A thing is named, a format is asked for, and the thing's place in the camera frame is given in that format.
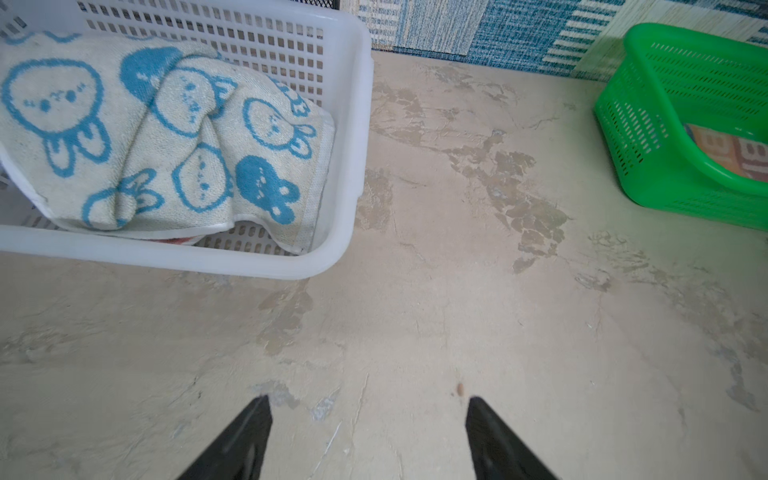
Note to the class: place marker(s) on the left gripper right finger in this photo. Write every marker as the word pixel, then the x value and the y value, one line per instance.
pixel 496 451

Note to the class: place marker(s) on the blue bunny pattern towel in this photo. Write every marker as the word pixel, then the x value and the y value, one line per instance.
pixel 155 139

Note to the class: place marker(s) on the orange blue lettered towel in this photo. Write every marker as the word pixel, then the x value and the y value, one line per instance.
pixel 741 156

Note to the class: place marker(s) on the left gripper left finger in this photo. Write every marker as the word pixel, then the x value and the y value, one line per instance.
pixel 238 451

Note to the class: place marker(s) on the green plastic basket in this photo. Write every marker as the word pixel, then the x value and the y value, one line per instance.
pixel 670 78

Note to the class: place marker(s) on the white plastic laundry basket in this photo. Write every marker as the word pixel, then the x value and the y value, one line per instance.
pixel 323 53

